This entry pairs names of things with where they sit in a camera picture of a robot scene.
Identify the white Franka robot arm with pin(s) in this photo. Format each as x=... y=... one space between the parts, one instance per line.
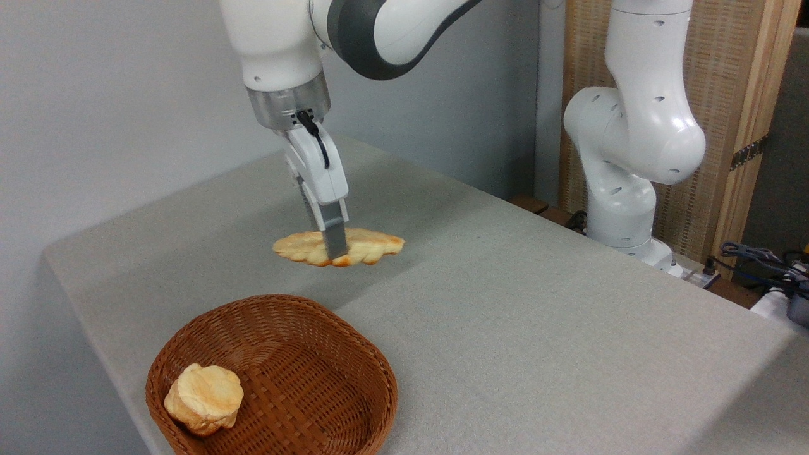
x=635 y=133

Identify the long braided bread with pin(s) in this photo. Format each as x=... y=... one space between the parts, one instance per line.
x=373 y=243

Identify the metal screen hinge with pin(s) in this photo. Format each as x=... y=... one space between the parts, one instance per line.
x=749 y=152

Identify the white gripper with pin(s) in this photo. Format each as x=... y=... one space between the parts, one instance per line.
x=319 y=170

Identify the round bread roll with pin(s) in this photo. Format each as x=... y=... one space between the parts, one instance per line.
x=205 y=397

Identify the wooden woven folding screen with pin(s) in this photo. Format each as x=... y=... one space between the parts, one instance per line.
x=727 y=69

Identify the brown wicker basket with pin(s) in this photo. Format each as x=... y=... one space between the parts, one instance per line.
x=303 y=373

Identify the grey tablecloth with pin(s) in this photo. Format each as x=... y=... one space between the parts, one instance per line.
x=537 y=328

